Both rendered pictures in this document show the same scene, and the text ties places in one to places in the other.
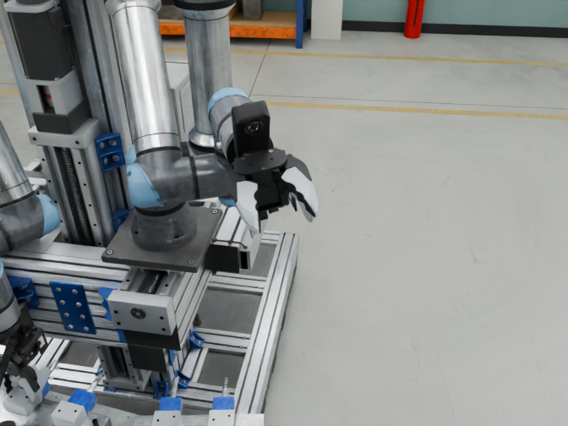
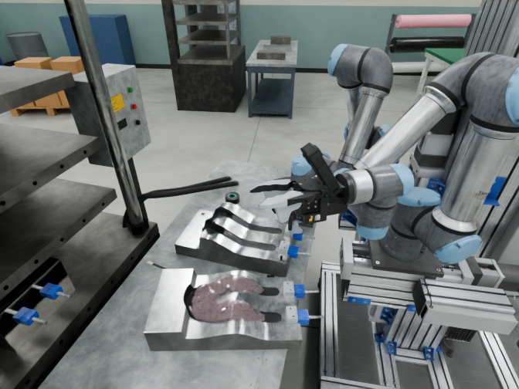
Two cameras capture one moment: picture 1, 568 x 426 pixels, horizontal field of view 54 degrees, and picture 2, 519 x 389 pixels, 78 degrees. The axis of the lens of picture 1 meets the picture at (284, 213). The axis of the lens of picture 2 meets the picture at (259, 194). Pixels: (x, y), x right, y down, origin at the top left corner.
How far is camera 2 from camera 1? 0.75 m
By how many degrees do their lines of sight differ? 70
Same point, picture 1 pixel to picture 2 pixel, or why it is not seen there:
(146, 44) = (408, 119)
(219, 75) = (466, 176)
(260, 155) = (314, 182)
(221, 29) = (486, 145)
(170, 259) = (374, 252)
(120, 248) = not seen: hidden behind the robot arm
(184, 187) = not seen: hidden behind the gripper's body
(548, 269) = not seen: outside the picture
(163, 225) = (390, 235)
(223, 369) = (415, 379)
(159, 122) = (369, 158)
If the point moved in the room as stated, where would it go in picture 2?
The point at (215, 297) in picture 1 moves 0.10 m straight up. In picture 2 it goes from (483, 365) to (490, 354)
